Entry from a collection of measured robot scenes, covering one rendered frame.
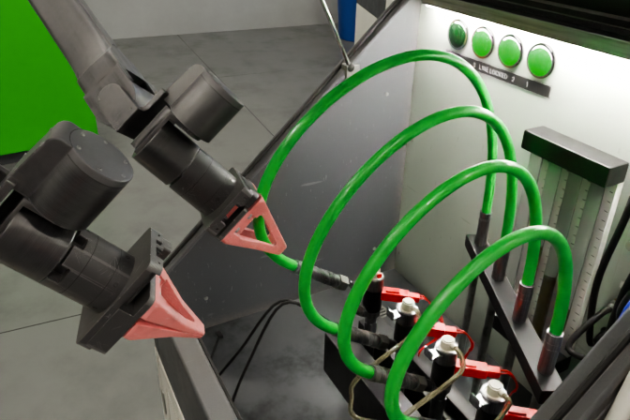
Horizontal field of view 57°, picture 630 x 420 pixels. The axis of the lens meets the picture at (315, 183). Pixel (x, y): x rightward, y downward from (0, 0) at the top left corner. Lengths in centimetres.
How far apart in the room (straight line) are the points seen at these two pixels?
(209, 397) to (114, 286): 40
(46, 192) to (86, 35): 33
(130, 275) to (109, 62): 28
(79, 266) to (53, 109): 350
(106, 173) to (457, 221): 77
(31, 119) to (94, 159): 353
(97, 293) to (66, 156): 12
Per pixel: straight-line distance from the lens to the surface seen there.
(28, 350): 254
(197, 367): 93
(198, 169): 64
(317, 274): 77
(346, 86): 67
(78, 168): 46
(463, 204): 109
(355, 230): 121
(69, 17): 79
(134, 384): 228
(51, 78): 394
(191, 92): 63
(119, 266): 52
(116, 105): 67
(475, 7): 96
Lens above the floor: 160
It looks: 27 degrees down
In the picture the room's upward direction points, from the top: 1 degrees clockwise
